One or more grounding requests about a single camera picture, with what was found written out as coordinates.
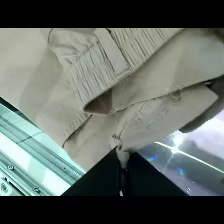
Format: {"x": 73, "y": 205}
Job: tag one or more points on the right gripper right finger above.
{"x": 150, "y": 180}

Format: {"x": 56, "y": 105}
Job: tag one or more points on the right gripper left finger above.
{"x": 100, "y": 180}

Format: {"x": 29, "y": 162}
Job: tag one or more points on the beige trousers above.
{"x": 133, "y": 76}

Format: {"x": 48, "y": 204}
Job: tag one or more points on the silver frame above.
{"x": 30, "y": 160}

